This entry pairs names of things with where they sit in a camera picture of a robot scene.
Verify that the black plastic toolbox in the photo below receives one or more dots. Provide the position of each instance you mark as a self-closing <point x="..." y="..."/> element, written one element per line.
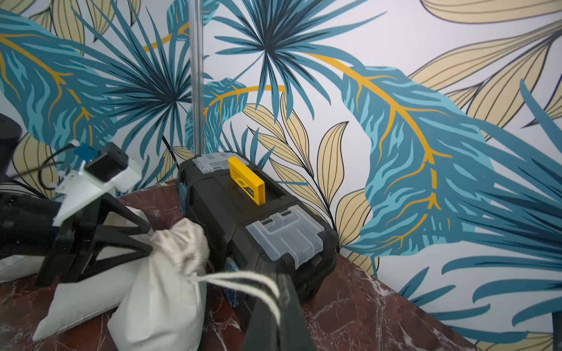
<point x="283" y="235"/>

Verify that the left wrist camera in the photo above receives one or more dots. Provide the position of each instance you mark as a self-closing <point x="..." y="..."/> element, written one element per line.
<point x="109" y="169"/>

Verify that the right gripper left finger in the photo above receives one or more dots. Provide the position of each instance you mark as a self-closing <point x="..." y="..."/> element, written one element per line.
<point x="263" y="327"/>

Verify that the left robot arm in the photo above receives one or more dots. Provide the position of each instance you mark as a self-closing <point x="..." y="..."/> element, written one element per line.
<point x="27" y="222"/>

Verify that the left aluminium frame post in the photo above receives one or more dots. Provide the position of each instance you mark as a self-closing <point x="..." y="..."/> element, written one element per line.
<point x="197" y="71"/>

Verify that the cream cloth bag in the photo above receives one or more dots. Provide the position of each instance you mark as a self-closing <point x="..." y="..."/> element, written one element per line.
<point x="165" y="307"/>
<point x="76" y="303"/>

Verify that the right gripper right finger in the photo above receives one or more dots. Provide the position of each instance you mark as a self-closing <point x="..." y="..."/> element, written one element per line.
<point x="294" y="333"/>

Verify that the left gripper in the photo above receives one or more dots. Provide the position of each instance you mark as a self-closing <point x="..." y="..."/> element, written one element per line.
<point x="71" y="257"/>

